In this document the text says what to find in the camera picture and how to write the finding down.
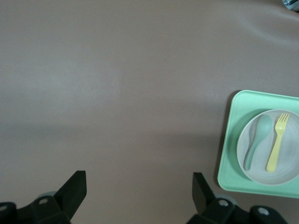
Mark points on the grey-green plastic spoon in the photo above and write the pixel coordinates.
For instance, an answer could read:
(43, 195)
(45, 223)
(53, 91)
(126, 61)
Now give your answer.
(262, 127)

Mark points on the beige round plate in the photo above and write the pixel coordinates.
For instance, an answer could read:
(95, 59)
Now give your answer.
(289, 149)

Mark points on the yellow plastic fork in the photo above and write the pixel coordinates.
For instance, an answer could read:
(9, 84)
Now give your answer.
(276, 144)

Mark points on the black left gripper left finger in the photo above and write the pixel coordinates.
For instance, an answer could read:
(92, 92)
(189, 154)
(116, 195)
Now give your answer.
(72, 196)

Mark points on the metal table edge bracket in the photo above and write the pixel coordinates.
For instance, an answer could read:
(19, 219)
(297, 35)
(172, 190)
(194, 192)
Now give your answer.
(292, 3)

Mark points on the brown table mat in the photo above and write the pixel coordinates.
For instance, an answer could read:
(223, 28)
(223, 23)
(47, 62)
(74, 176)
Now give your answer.
(116, 93)

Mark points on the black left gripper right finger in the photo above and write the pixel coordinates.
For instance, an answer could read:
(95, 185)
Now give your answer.
(202, 193)

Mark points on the light green rectangular tray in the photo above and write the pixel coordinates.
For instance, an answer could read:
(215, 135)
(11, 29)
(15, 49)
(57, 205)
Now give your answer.
(229, 163)

